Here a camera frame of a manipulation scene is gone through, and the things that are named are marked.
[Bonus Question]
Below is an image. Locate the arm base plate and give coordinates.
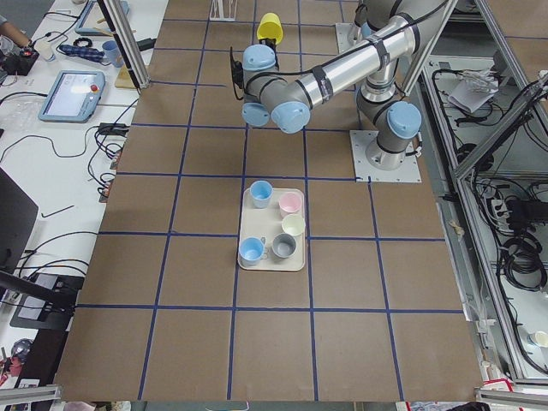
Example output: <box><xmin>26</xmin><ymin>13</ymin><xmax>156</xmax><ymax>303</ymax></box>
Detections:
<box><xmin>349</xmin><ymin>130</ymin><xmax>422</xmax><ymax>183</ymax></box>
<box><xmin>335</xmin><ymin>23</ymin><xmax>362</xmax><ymax>54</ymax></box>

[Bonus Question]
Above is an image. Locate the light blue cup far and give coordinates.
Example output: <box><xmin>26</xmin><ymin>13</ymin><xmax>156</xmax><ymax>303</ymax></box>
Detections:
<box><xmin>249</xmin><ymin>180</ymin><xmax>273</xmax><ymax>209</ymax></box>

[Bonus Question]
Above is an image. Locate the white wire cup rack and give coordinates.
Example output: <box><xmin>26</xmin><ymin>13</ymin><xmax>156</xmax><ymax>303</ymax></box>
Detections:
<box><xmin>209</xmin><ymin>0</ymin><xmax>238</xmax><ymax>21</ymax></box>

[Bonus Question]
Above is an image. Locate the black monitor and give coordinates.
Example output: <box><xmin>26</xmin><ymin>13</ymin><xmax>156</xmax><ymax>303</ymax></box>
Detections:
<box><xmin>1</xmin><ymin>171</ymin><xmax>84</xmax><ymax>331</ymax></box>

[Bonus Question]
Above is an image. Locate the blue cup on desk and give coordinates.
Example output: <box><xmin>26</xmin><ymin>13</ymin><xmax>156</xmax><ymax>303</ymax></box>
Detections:
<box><xmin>102</xmin><ymin>40</ymin><xmax>124</xmax><ymax>69</ymax></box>

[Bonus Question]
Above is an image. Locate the light blue cup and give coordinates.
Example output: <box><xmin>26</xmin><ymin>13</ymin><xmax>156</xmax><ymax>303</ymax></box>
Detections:
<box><xmin>238</xmin><ymin>236</ymin><xmax>266</xmax><ymax>268</ymax></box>
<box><xmin>249</xmin><ymin>180</ymin><xmax>273</xmax><ymax>209</ymax></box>

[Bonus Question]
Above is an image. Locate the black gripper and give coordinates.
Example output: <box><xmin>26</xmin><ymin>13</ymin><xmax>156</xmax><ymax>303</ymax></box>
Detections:
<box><xmin>259</xmin><ymin>38</ymin><xmax>277</xmax><ymax>52</ymax></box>

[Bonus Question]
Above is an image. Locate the beige plastic tray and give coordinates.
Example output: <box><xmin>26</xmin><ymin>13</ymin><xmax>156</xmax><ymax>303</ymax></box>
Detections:
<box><xmin>237</xmin><ymin>188</ymin><xmax>307</xmax><ymax>271</ymax></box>

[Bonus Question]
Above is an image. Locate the wooden mug tree stand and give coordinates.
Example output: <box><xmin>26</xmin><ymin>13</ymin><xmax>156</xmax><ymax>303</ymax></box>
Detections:
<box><xmin>105</xmin><ymin>19</ymin><xmax>151</xmax><ymax>92</ymax></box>

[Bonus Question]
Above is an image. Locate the light blue cup near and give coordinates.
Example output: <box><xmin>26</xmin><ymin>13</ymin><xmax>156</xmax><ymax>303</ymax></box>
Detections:
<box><xmin>238</xmin><ymin>236</ymin><xmax>266</xmax><ymax>268</ymax></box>

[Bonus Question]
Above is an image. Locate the blue teach pendant near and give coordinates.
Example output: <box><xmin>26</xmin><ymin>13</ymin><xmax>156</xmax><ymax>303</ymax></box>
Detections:
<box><xmin>38</xmin><ymin>70</ymin><xmax>105</xmax><ymax>123</ymax></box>

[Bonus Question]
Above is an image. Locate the grey plastic cup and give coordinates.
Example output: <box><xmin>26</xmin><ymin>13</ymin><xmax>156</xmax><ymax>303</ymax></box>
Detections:
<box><xmin>271</xmin><ymin>233</ymin><xmax>296</xmax><ymax>259</ymax></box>

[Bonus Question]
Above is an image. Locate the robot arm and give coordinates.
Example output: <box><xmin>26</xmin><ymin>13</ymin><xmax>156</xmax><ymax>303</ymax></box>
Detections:
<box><xmin>230</xmin><ymin>1</ymin><xmax>456</xmax><ymax>171</ymax></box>

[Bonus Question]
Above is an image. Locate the pink plastic cup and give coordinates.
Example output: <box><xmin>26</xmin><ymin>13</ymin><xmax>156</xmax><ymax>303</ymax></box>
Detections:
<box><xmin>278</xmin><ymin>192</ymin><xmax>303</xmax><ymax>217</ymax></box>

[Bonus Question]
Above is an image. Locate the blue teach pendant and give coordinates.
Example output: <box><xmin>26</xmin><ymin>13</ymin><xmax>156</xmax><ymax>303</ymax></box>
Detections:
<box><xmin>38</xmin><ymin>70</ymin><xmax>105</xmax><ymax>123</ymax></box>
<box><xmin>74</xmin><ymin>1</ymin><xmax>112</xmax><ymax>37</ymax></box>

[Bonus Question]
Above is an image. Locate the crumpled white paper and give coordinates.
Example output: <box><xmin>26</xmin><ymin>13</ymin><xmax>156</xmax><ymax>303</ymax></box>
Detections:
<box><xmin>448</xmin><ymin>68</ymin><xmax>499</xmax><ymax>114</ymax></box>

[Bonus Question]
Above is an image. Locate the black power adapter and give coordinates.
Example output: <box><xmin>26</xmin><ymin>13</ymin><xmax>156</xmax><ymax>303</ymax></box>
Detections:
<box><xmin>137</xmin><ymin>38</ymin><xmax>156</xmax><ymax>51</ymax></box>

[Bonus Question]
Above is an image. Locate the aluminium frame post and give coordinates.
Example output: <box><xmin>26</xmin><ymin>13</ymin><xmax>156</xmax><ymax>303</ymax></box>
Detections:
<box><xmin>98</xmin><ymin>0</ymin><xmax>151</xmax><ymax>91</ymax></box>

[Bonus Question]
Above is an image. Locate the blue teach pendant far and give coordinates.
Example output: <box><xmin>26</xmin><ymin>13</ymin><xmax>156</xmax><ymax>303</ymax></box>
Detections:
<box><xmin>74</xmin><ymin>1</ymin><xmax>112</xmax><ymax>37</ymax></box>

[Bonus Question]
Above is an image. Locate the white paper cup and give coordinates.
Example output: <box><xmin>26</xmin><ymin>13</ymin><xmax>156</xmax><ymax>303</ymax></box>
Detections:
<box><xmin>34</xmin><ymin>39</ymin><xmax>56</xmax><ymax>63</ymax></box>

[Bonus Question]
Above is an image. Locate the blue plaid cloth pouch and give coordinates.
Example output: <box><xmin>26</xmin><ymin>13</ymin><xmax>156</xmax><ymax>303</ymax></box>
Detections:
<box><xmin>57</xmin><ymin>44</ymin><xmax>104</xmax><ymax>63</ymax></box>

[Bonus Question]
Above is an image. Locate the yellow plastic cup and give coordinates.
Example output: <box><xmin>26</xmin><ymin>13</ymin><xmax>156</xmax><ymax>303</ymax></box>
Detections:
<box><xmin>256</xmin><ymin>12</ymin><xmax>283</xmax><ymax>45</ymax></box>

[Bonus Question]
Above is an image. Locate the cream white plastic cup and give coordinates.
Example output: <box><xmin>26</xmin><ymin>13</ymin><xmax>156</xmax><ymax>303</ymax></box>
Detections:
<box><xmin>282</xmin><ymin>213</ymin><xmax>306</xmax><ymax>237</ymax></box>

